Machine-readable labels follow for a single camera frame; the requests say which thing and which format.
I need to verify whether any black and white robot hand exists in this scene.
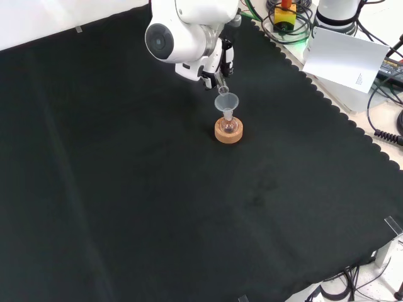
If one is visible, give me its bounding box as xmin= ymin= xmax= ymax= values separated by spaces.
xmin=200 ymin=37 xmax=236 ymax=91

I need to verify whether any clear glass graduated cylinder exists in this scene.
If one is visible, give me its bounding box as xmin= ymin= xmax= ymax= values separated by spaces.
xmin=216 ymin=72 xmax=229 ymax=96

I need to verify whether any clear glass round-bottom flask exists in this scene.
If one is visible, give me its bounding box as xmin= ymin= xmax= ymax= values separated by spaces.
xmin=220 ymin=112 xmax=239 ymax=135

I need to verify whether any clear plastic funnel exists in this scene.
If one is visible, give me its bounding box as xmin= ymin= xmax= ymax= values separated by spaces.
xmin=214 ymin=92 xmax=240 ymax=119

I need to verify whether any yellow stop button box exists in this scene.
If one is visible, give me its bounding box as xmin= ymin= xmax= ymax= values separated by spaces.
xmin=273 ymin=0 xmax=298 ymax=33

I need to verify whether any pale board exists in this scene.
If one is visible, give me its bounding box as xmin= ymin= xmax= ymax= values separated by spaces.
xmin=302 ymin=26 xmax=391 ymax=94

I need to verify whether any white box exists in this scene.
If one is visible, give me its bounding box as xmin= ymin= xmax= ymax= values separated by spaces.
xmin=302 ymin=40 xmax=378 ymax=115

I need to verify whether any black bench cloth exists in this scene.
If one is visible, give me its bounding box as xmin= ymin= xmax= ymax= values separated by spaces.
xmin=0 ymin=2 xmax=403 ymax=302

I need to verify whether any black power adapter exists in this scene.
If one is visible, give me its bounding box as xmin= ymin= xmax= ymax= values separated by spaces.
xmin=375 ymin=57 xmax=403 ymax=84

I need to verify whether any round cork ring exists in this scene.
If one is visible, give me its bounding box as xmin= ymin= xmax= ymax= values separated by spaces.
xmin=214 ymin=116 xmax=244 ymax=145

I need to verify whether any black coiled cable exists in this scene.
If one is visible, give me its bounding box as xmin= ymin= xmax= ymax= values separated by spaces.
xmin=373 ymin=128 xmax=403 ymax=146

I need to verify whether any grey metal bracket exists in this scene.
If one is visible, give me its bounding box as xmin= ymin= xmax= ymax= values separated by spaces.
xmin=373 ymin=234 xmax=403 ymax=269

